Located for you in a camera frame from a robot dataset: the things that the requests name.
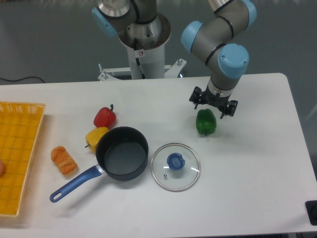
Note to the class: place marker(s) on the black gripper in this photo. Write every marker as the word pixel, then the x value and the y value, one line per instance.
pixel 226 107

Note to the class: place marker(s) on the green bell pepper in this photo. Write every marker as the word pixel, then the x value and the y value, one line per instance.
pixel 205 122

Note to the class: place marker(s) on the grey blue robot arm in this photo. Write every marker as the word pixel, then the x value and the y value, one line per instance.
pixel 210 43

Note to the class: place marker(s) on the glass lid blue knob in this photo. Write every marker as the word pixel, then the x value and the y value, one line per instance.
pixel 175 167

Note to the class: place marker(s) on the red bell pepper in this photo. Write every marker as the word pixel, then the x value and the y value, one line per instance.
pixel 105 117

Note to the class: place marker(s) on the yellow bell pepper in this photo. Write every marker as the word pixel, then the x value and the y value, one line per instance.
pixel 93 137

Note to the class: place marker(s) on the black device at table corner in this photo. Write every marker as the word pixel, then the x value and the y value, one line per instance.
pixel 311 207

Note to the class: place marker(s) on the orange bread roll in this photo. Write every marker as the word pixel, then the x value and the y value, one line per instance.
pixel 63 160

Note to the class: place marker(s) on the yellow woven basket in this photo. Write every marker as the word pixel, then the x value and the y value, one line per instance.
pixel 20 124

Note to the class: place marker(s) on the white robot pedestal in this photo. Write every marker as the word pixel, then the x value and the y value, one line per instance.
pixel 145 45

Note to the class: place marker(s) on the black saucepan blue handle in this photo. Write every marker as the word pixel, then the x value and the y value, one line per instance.
pixel 122 154

